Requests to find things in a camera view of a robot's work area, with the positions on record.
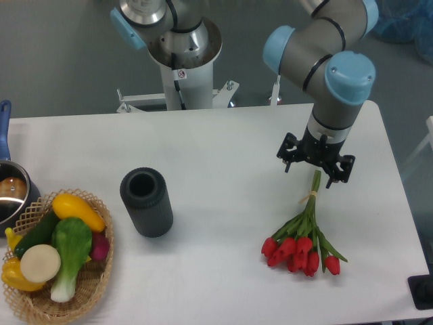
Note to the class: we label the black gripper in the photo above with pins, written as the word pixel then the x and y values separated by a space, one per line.
pixel 318 152

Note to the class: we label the red tulip bouquet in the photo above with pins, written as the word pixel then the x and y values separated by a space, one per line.
pixel 301 244

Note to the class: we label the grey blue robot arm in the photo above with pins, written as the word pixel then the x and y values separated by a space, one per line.
pixel 316 58

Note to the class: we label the blue plastic bag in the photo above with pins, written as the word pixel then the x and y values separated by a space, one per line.
pixel 406 22

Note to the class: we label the black device at edge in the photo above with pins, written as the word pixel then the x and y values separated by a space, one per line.
pixel 421 291

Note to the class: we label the dark grey ribbed vase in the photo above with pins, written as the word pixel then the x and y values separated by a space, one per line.
pixel 145 196

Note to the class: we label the purple red radish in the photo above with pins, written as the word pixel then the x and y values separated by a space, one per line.
pixel 100 247

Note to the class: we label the yellow squash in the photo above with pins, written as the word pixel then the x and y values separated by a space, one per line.
pixel 67 205

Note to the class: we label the green bok choy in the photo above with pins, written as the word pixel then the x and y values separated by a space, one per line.
pixel 72 239

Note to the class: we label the woven wicker basket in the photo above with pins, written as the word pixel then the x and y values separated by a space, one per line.
pixel 36 307

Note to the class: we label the green cucumber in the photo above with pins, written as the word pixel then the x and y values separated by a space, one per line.
pixel 41 233

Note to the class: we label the beige round radish slice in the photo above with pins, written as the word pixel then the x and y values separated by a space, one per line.
pixel 40 263

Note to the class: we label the yellow banana tip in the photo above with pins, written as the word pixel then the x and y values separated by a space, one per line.
pixel 12 238

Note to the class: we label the yellow bell pepper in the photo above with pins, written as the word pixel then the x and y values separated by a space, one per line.
pixel 12 276

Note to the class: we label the white frame at right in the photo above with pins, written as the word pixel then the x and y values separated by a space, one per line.
pixel 419 154

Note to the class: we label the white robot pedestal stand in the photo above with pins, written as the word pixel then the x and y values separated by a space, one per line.
pixel 186 62

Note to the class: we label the blue handled saucepan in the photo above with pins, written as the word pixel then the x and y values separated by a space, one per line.
pixel 18 191

